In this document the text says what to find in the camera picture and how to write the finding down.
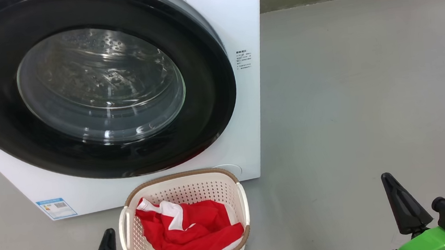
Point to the cream perforated laundry basket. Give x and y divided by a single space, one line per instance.
187 187

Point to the white front-load washing machine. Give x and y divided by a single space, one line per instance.
236 17

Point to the black round washer door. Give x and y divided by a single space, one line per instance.
207 93

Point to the red and white garment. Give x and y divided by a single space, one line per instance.
200 229

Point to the blue energy label sticker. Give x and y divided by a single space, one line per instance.
57 208

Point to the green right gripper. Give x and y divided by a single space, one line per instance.
429 242

